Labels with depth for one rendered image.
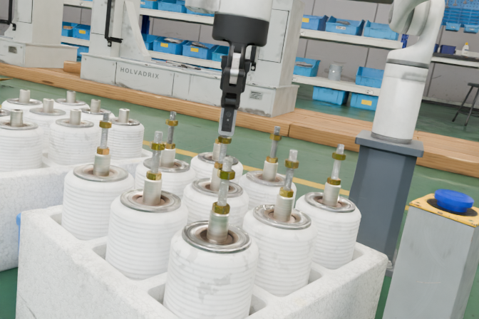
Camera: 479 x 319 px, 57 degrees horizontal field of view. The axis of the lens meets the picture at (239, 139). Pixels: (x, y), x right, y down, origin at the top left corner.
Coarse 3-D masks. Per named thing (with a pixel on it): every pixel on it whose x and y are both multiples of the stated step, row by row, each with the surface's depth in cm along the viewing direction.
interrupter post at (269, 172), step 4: (264, 164) 72; (268, 164) 71; (272, 164) 71; (276, 164) 71; (264, 168) 72; (268, 168) 71; (272, 168) 71; (276, 168) 72; (264, 172) 72; (268, 172) 71; (272, 172) 71; (276, 172) 72; (264, 176) 72; (268, 176) 71; (272, 176) 71; (268, 180) 72; (272, 180) 72
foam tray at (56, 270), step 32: (32, 224) 61; (32, 256) 61; (64, 256) 55; (96, 256) 54; (352, 256) 69; (384, 256) 67; (32, 288) 62; (64, 288) 55; (96, 288) 50; (128, 288) 48; (160, 288) 50; (256, 288) 52; (320, 288) 54; (352, 288) 59
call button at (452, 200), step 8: (440, 192) 49; (448, 192) 50; (456, 192) 50; (440, 200) 49; (448, 200) 48; (456, 200) 48; (464, 200) 48; (472, 200) 48; (448, 208) 48; (456, 208) 48; (464, 208) 48
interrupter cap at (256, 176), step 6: (246, 174) 72; (252, 174) 73; (258, 174) 74; (252, 180) 70; (258, 180) 70; (264, 180) 72; (276, 180) 73; (282, 180) 72; (270, 186) 69; (276, 186) 69; (282, 186) 70
